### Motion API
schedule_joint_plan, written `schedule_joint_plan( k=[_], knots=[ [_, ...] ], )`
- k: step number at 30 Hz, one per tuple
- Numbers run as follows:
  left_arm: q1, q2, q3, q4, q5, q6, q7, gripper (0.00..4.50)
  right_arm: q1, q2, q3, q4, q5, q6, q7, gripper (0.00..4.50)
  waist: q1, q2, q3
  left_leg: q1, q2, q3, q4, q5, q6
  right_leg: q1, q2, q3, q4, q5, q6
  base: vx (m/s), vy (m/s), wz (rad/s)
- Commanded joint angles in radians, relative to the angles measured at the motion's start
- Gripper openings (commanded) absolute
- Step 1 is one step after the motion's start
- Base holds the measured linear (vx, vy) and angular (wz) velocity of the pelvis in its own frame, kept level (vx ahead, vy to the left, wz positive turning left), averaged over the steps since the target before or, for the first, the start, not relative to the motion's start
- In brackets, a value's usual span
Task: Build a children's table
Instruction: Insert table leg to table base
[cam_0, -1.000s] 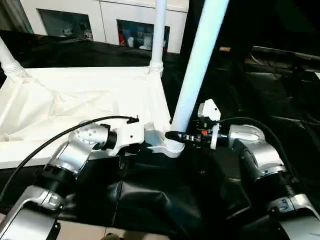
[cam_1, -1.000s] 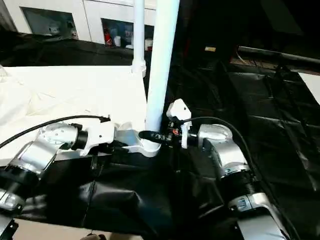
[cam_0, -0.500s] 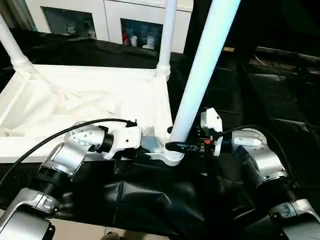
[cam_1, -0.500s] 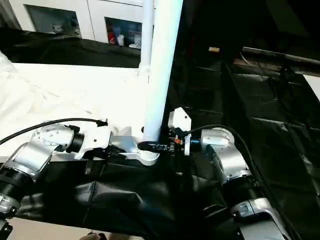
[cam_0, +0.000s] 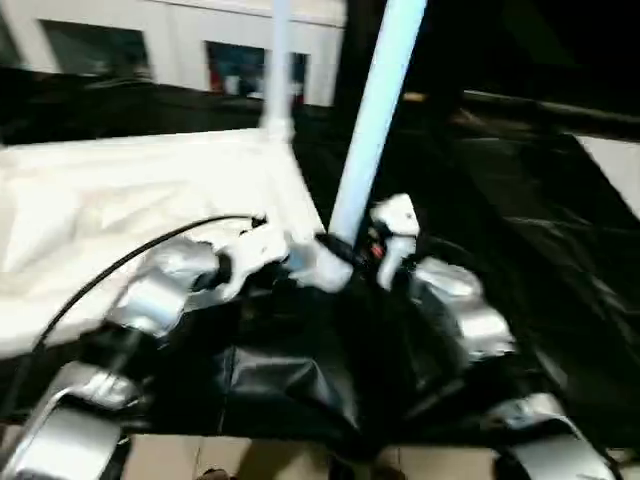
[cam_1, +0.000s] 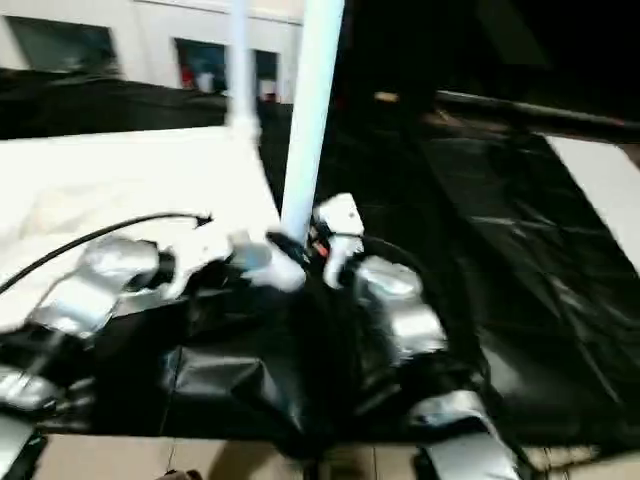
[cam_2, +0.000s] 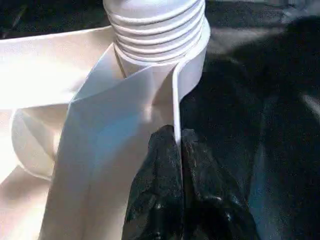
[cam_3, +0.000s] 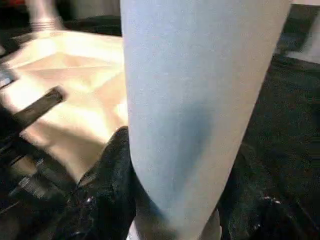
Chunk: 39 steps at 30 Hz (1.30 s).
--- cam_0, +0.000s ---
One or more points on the white plastic table leg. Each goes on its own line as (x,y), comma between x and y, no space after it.
(280,75)
(380,100)

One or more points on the white plastic table top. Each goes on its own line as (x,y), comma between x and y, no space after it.
(125,200)

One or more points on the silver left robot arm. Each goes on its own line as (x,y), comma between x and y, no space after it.
(150,295)

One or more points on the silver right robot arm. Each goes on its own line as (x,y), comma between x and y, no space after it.
(475,310)

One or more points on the black work mat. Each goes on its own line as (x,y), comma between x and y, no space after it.
(500,250)

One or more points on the small yellow label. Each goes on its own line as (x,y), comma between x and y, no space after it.
(417,96)

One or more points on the red bottle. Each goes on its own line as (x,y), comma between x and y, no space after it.
(217,77)

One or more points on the flat white board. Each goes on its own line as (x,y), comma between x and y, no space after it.
(615,170)

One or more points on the white sideboard cabinet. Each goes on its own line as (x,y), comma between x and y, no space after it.
(175,25)

